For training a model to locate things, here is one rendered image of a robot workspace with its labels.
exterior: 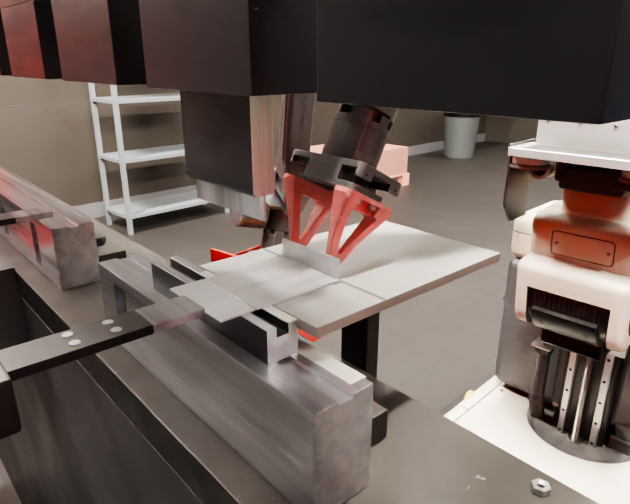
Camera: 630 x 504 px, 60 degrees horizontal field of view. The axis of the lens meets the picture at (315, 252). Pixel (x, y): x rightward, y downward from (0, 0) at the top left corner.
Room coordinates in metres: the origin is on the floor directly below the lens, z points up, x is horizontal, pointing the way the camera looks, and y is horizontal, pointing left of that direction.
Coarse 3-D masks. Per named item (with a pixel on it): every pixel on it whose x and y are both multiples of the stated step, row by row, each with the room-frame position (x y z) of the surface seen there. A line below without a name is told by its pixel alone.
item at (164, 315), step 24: (144, 312) 0.39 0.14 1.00; (168, 312) 0.39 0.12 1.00; (192, 312) 0.39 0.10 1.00; (48, 336) 0.35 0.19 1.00; (72, 336) 0.35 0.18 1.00; (96, 336) 0.35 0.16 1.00; (120, 336) 0.35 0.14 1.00; (144, 336) 0.37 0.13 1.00; (0, 360) 0.32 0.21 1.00; (24, 360) 0.32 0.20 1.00; (48, 360) 0.32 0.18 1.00; (72, 360) 0.33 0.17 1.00; (0, 384) 0.27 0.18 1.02; (0, 408) 0.26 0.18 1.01; (0, 432) 0.26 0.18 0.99
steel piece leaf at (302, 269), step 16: (288, 240) 0.52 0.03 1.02; (288, 256) 0.52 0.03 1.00; (304, 256) 0.50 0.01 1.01; (320, 256) 0.49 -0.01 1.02; (240, 272) 0.49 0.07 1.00; (256, 272) 0.49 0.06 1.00; (272, 272) 0.49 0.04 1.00; (288, 272) 0.49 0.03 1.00; (304, 272) 0.49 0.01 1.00; (320, 272) 0.49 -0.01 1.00; (336, 272) 0.47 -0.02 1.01; (224, 288) 0.45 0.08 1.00; (240, 288) 0.45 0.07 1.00; (256, 288) 0.45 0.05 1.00; (272, 288) 0.45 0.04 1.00; (288, 288) 0.45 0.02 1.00; (304, 288) 0.45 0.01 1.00; (256, 304) 0.41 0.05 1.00; (272, 304) 0.42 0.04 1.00
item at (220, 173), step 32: (192, 96) 0.45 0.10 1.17; (224, 96) 0.41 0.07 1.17; (256, 96) 0.39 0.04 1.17; (192, 128) 0.45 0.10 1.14; (224, 128) 0.41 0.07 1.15; (256, 128) 0.39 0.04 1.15; (192, 160) 0.45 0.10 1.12; (224, 160) 0.42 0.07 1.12; (256, 160) 0.39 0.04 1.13; (224, 192) 0.43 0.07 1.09; (256, 192) 0.39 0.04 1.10
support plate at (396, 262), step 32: (384, 224) 0.65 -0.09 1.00; (256, 256) 0.54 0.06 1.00; (352, 256) 0.54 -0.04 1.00; (384, 256) 0.54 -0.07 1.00; (416, 256) 0.54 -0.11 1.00; (448, 256) 0.54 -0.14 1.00; (480, 256) 0.54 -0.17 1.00; (320, 288) 0.45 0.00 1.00; (352, 288) 0.45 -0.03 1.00; (384, 288) 0.45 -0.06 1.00; (416, 288) 0.45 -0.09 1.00; (320, 320) 0.39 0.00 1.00; (352, 320) 0.40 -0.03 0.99
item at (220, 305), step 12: (180, 288) 0.45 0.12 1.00; (192, 288) 0.45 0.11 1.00; (204, 288) 0.45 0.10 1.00; (216, 288) 0.45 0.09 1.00; (204, 300) 0.42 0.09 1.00; (216, 300) 0.42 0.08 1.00; (228, 300) 0.42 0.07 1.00; (216, 312) 0.40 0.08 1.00; (228, 312) 0.40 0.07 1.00; (240, 312) 0.40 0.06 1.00
